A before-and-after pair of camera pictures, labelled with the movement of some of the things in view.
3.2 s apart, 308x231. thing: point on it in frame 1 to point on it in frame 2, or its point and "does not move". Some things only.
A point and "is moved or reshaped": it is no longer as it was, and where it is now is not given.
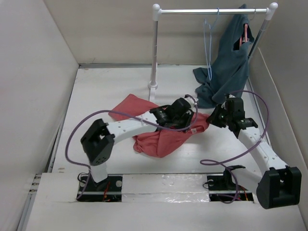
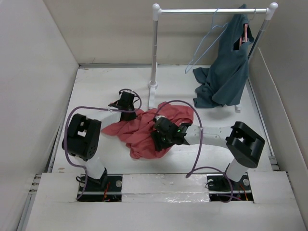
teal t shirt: x=229 y=72 does not move
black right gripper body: x=220 y=117 to x=162 y=141
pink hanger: x=246 y=26 does not move
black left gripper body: x=181 y=122 to x=132 y=116
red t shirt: x=158 y=142 is moved or reshaped
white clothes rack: x=157 y=11 does not move
